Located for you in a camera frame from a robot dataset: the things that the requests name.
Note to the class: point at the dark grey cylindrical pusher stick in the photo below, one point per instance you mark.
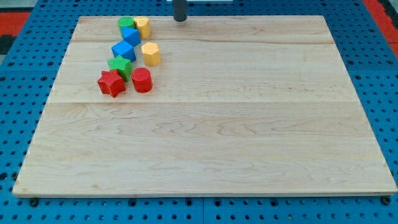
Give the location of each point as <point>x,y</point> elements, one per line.
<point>180,10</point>

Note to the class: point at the yellow heart block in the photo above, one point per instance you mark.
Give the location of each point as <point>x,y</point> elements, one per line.
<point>142,24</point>

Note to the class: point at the green circle block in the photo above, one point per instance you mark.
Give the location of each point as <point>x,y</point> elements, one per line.
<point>126,25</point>

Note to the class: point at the blue triangle block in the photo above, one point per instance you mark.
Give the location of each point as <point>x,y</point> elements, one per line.
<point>131,36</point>

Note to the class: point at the yellow hexagon block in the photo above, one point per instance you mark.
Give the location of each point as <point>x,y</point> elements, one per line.
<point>151,54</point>

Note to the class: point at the blue cube block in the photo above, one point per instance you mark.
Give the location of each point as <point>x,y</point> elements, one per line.
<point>124,49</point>

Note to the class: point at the green star block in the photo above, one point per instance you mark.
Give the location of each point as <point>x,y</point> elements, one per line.
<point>122,65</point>

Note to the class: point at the red cylinder block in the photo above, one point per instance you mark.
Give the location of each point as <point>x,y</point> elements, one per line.
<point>141,78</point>

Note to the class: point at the red star block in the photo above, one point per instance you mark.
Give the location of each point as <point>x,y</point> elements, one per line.
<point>111,83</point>

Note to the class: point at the light wooden board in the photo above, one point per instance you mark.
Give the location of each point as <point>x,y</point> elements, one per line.
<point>241,106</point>

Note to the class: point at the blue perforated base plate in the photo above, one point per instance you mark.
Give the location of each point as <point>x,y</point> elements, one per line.
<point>28,72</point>

